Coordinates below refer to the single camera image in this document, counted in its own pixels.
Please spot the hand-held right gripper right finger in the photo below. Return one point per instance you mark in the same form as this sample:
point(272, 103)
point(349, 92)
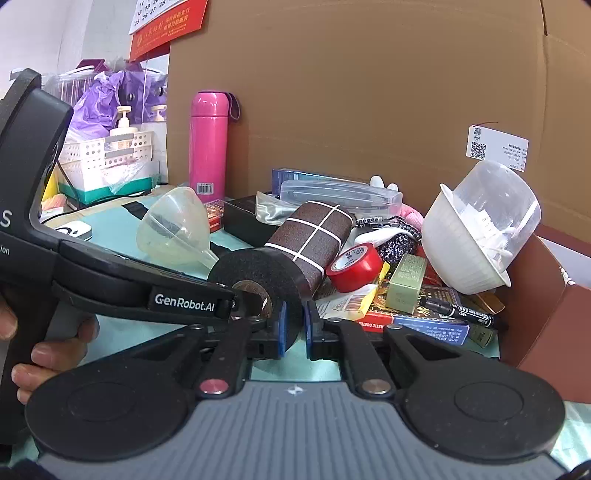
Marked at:
point(308, 332)

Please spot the teal covered desktop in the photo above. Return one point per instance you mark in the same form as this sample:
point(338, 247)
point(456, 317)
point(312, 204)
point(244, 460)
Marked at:
point(295, 367)

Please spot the pink plush item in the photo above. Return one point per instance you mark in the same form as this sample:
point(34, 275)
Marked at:
point(411, 214)

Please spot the dark green small box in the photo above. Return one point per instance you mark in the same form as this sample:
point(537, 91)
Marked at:
point(482, 336)

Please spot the red-brown cardboard box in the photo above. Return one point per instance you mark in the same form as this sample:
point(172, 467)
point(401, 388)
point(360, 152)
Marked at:
point(545, 323)

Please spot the white perforated basket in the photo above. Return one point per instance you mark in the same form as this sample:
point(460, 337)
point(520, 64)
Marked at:
point(92, 152)

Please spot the small red box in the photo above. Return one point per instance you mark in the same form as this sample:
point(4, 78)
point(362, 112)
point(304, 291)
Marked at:
point(214, 214)

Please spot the brown roll with white grid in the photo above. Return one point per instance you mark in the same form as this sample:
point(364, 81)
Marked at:
point(314, 230)

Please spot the black tape roll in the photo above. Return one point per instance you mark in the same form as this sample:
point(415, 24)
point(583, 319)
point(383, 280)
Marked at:
point(258, 272)

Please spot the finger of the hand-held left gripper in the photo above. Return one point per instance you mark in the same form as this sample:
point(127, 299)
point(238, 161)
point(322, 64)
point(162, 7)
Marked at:
point(244, 305)

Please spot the purple box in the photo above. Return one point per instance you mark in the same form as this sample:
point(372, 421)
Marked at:
point(92, 65)

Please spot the yellow white packet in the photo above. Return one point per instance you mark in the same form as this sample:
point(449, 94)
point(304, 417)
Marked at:
point(355, 304)

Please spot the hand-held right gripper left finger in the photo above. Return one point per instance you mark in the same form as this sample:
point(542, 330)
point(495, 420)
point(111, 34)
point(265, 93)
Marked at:
point(280, 332)

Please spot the clear plastic bag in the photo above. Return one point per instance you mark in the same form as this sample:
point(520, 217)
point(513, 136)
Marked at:
point(272, 210)

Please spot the clear plastic pen case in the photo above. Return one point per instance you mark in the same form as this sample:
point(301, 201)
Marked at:
point(341, 196)

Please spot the red tape roll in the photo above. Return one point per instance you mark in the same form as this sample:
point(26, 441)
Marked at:
point(358, 272)

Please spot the red wall calendar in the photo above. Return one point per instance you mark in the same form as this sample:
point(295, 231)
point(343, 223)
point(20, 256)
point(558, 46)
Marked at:
point(161, 41)

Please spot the white bowl with clear lid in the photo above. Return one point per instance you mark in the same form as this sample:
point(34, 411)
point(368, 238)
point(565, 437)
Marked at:
point(457, 249)

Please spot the purple plastic bag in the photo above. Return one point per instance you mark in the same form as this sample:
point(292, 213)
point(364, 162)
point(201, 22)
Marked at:
point(106, 92)

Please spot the clear plastic container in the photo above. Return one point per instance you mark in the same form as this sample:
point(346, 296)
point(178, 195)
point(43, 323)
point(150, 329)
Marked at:
point(69, 87)

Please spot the white glove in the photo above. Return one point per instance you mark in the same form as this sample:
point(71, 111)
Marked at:
point(378, 182)

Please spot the blue flat box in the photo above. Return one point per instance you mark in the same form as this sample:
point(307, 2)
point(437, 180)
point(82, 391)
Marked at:
point(295, 177)

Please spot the blue card box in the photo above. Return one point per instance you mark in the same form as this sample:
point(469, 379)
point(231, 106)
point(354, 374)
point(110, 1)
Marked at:
point(429, 330)

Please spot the clear plastic funnel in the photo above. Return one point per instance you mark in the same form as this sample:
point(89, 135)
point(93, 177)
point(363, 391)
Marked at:
point(171, 221)

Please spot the teal storage box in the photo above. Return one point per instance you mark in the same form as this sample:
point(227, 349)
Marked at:
point(92, 194)

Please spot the person's left hand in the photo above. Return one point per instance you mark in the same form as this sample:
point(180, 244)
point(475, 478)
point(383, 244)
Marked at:
point(55, 355)

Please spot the pink thermos bottle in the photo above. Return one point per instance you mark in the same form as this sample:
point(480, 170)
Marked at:
point(207, 147)

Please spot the white shipping label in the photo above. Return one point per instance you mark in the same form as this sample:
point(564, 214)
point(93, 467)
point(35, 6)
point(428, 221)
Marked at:
point(498, 147)

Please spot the dark metallic scouring pad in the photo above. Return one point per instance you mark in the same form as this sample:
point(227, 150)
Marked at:
point(397, 247)

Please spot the black marker pen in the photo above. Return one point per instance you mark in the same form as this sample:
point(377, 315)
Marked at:
point(461, 314)

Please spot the black box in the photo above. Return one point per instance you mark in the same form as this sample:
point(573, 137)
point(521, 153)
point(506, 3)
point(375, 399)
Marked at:
point(240, 217)

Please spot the large brown cardboard box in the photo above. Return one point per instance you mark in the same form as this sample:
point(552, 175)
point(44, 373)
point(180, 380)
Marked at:
point(369, 92)

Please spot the white pump bottle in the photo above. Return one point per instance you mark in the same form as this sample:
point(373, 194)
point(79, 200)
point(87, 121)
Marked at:
point(122, 124)
point(158, 113)

